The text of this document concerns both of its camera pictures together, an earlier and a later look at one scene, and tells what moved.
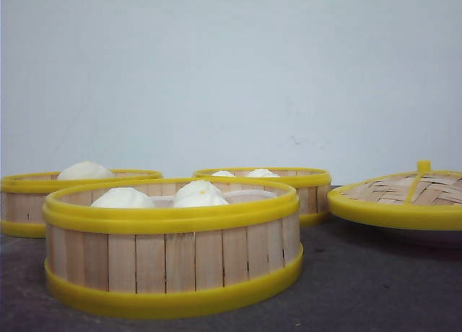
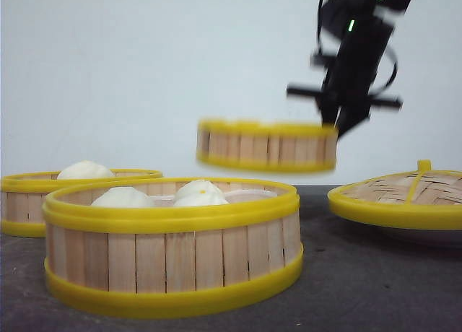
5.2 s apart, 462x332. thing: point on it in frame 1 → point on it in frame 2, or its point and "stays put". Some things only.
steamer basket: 310,188 → 266,146
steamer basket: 22,195 stays put
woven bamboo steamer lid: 424,199 stays put
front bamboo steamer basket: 171,247 stays put
